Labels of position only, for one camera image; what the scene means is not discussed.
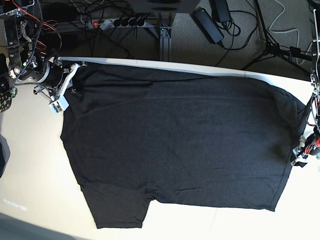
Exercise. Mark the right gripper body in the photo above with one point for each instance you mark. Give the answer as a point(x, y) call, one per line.
point(56, 80)

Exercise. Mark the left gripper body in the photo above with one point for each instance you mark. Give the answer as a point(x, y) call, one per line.
point(307, 147)

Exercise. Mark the dark grey T-shirt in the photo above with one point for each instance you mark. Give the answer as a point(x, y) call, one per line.
point(134, 135)

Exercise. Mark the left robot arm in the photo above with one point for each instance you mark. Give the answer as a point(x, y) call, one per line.
point(313, 105)

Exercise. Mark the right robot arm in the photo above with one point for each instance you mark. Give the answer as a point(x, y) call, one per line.
point(28, 60)

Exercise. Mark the white power strip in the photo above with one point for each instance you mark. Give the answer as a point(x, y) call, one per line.
point(111, 23)

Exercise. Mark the black patterned cup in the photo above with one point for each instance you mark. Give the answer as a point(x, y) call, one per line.
point(5, 99)

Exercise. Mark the black tripod stand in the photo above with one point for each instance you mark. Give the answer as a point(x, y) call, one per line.
point(273, 49)

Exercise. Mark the grey monitor base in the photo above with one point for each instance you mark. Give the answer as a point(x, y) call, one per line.
point(163, 6)

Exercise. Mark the black power adapter brick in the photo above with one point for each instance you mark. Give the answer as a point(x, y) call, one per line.
point(208, 27)

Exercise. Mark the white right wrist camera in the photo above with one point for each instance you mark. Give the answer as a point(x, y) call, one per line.
point(59, 105)

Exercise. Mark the aluminium frame post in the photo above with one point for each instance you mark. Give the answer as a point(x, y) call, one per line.
point(165, 21)

